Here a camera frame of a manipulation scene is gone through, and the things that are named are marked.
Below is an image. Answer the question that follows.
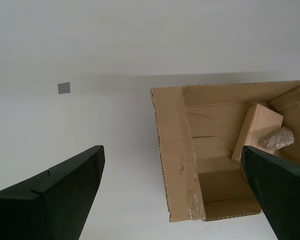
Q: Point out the grey tape square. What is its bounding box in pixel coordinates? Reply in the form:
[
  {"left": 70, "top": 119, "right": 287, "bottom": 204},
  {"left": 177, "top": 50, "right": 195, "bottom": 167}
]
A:
[{"left": 57, "top": 81, "right": 72, "bottom": 96}]

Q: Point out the pinkish speckled rock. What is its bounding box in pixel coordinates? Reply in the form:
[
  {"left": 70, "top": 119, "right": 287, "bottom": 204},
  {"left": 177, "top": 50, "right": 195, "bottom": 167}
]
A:
[{"left": 258, "top": 126, "right": 295, "bottom": 151}]

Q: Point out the light wooden block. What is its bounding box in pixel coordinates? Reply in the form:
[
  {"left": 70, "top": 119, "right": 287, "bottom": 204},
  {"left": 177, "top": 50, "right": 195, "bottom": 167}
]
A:
[{"left": 231, "top": 103, "right": 284, "bottom": 163}]

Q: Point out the cardboard box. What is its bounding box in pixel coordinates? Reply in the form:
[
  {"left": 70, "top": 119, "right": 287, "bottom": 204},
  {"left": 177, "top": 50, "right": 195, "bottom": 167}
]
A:
[{"left": 149, "top": 79, "right": 300, "bottom": 223}]

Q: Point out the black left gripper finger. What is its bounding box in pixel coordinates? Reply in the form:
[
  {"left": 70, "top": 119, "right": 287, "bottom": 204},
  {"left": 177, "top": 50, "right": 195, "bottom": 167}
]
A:
[
  {"left": 0, "top": 145, "right": 106, "bottom": 240},
  {"left": 240, "top": 146, "right": 300, "bottom": 240}
]

